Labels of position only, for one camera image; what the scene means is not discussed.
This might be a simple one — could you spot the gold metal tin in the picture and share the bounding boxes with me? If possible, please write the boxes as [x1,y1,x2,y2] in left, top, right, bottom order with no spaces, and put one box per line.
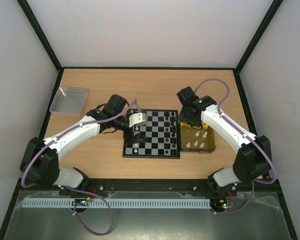
[180,122,216,154]

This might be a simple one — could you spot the black magnetic chess board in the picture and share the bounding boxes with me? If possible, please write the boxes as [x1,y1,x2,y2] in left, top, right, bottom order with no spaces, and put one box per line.
[122,109,181,159]

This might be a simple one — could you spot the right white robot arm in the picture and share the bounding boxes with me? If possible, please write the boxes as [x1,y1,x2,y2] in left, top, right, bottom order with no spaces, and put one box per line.
[176,86,273,196]

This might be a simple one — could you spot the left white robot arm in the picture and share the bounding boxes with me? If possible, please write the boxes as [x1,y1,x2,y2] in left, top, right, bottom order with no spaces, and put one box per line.
[20,94,148,188]

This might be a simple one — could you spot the silver metal tray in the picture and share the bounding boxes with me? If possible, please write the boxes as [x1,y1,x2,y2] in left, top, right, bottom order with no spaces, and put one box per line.
[49,86,89,118]

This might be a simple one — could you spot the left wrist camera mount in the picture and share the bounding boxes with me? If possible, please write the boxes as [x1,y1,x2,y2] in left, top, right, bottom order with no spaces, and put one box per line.
[128,112,148,128]

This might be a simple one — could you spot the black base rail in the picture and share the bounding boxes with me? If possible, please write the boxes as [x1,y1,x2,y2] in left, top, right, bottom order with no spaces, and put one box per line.
[58,177,278,198]

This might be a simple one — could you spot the white slotted cable duct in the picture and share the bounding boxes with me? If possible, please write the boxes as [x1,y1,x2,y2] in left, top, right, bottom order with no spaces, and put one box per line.
[21,198,211,209]

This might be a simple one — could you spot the black frame enclosure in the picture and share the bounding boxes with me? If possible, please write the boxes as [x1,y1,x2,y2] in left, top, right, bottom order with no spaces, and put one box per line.
[0,0,298,240]

